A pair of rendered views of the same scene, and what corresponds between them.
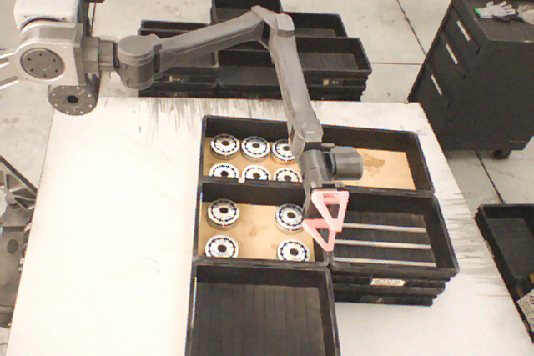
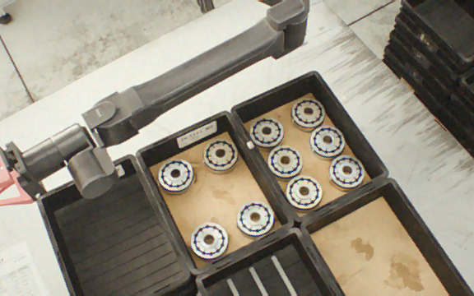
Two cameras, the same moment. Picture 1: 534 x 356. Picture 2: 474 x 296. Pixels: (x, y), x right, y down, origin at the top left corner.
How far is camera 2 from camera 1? 1.08 m
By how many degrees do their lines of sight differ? 44
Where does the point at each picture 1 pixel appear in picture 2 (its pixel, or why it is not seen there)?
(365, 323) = not seen: outside the picture
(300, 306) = (160, 275)
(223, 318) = (114, 212)
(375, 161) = (413, 278)
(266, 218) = (244, 197)
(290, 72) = (207, 57)
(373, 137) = (435, 256)
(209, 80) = (453, 68)
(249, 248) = (199, 199)
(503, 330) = not seen: outside the picture
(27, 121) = not seen: outside the picture
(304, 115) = (129, 98)
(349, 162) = (78, 170)
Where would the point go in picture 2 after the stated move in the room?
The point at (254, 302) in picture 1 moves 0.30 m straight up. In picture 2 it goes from (142, 230) to (117, 190)
